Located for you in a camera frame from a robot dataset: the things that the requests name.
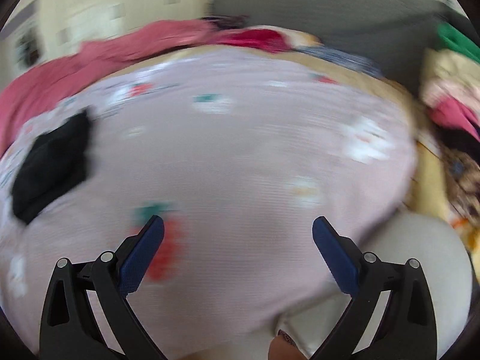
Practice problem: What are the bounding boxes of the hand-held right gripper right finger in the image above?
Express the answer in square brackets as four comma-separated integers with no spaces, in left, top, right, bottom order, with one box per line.
[312,215,437,360]

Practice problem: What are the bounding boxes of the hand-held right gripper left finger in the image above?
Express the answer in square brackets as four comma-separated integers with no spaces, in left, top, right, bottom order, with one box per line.
[39,214,167,360]

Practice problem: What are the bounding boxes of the black sweater with orange cuffs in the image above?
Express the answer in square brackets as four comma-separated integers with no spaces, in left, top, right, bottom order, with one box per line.
[11,109,94,226]

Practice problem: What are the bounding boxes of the pile of colourful clothes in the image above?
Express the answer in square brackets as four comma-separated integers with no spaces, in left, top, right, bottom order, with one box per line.
[420,49,480,121]

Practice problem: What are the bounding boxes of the white round stool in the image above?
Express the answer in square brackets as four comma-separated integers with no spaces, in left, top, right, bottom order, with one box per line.
[279,212,473,360]

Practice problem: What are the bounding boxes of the dark dotted slipper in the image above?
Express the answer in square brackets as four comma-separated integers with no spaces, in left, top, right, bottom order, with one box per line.
[268,329,304,360]

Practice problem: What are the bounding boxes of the strawberry printed bed sheet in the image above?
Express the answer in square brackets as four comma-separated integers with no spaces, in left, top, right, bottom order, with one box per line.
[0,47,421,360]

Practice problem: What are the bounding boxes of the brown patterned cloth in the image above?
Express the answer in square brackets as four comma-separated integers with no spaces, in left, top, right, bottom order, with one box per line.
[442,146,480,222]

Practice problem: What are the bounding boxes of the pink cloth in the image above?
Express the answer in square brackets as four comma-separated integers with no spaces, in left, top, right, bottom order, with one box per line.
[431,97,480,143]

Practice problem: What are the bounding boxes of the blue patterned cloth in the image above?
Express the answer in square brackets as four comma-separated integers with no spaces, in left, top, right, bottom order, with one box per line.
[296,45,383,77]

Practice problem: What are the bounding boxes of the pink duvet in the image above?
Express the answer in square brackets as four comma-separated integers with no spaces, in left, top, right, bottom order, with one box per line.
[0,19,241,154]

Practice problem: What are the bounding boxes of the red patterned pillow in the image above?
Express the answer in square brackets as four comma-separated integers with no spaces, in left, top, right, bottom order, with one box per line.
[221,26,297,53]

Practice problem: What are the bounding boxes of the hanging bags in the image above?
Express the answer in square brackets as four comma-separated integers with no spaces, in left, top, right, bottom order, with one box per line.
[17,30,40,62]

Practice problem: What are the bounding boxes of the grey quilted headboard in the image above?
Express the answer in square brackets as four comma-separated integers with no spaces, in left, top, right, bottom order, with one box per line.
[208,0,469,83]

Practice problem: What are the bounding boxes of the striped purple pillow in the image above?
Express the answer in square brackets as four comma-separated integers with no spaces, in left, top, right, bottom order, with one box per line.
[202,15,248,31]

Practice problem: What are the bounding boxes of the green cloth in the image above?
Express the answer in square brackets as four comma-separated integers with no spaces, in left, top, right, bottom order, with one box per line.
[435,22,480,64]

